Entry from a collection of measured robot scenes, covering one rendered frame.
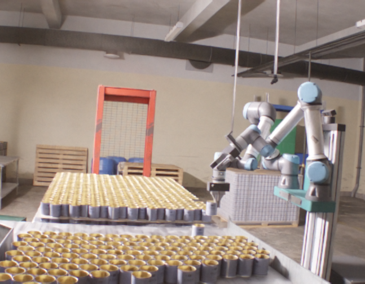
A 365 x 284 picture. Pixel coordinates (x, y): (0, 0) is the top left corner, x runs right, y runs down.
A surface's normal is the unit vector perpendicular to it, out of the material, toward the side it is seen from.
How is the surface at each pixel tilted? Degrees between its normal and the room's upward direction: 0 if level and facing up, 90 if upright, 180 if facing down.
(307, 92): 83
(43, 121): 90
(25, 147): 90
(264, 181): 89
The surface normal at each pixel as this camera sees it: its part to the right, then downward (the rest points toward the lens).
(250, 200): 0.28, 0.02
